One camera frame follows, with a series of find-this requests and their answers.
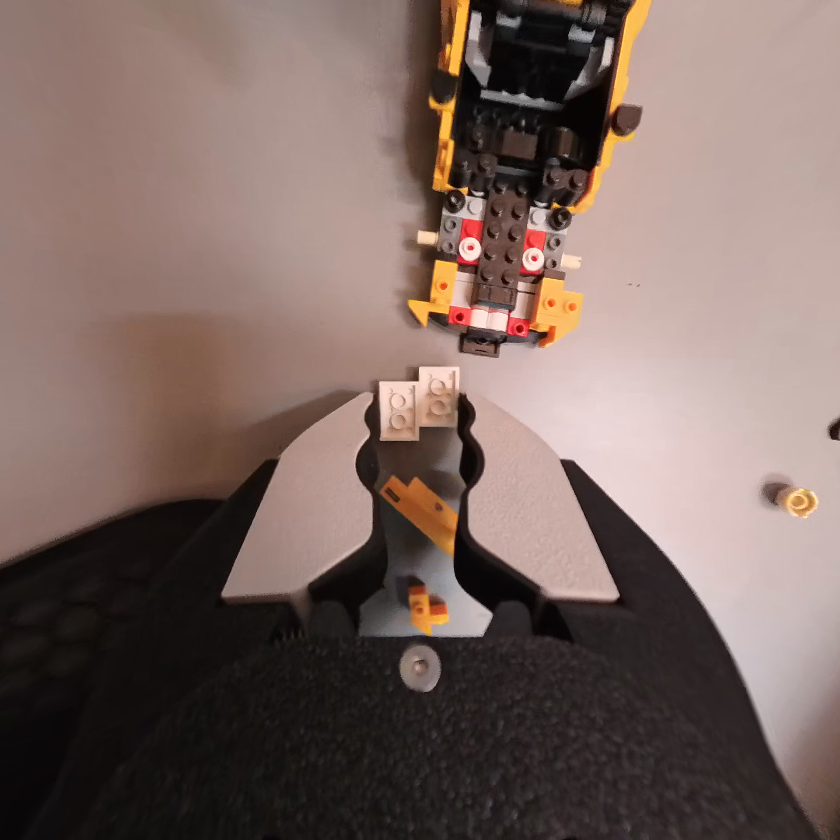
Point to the tan round toy piece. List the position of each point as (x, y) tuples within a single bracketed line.
[(799, 503)]

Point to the small yellow toy brick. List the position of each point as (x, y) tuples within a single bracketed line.
[(423, 607)]

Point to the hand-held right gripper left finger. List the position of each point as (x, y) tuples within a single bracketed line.
[(308, 525)]

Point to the person's black clothing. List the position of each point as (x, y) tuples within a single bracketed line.
[(65, 623)]

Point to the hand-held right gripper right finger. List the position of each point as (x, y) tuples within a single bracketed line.
[(531, 518)]

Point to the yellow toy wedge piece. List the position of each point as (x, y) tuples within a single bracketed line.
[(420, 508)]

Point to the yellow toy brick car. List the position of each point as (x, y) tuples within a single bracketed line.
[(499, 262)]

